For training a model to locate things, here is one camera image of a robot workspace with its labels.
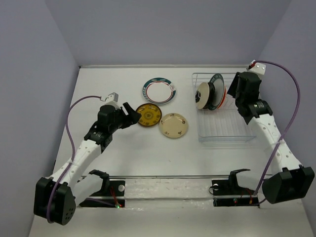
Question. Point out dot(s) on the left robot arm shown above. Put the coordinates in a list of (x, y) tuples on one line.
[(57, 196)]

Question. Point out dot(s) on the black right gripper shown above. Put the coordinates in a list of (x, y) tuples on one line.
[(232, 89)]

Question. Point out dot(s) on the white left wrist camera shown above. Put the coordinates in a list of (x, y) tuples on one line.
[(113, 97)]

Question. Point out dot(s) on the orange plate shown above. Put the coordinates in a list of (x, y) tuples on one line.
[(223, 97)]

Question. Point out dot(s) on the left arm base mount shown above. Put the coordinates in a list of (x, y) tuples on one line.
[(110, 194)]

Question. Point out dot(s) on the dark blue rimmed white plate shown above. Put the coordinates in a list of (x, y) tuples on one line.
[(218, 82)]

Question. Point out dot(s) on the yellow brown patterned plate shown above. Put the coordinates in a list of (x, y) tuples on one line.
[(150, 114)]

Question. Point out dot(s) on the green red rimmed white plate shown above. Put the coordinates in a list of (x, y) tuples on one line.
[(159, 91)]

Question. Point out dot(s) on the cream plate with small prints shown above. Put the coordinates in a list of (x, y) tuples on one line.
[(173, 125)]

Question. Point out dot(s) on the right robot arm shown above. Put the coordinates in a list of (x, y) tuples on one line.
[(290, 179)]

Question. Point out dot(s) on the cream plate with black patch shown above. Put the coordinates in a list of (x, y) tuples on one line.
[(202, 96)]

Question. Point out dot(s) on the white wire dish rack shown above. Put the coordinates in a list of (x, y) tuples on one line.
[(223, 125)]

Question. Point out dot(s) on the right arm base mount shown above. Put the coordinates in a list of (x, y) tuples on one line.
[(228, 193)]

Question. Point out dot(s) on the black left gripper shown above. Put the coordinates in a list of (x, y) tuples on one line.
[(131, 118)]

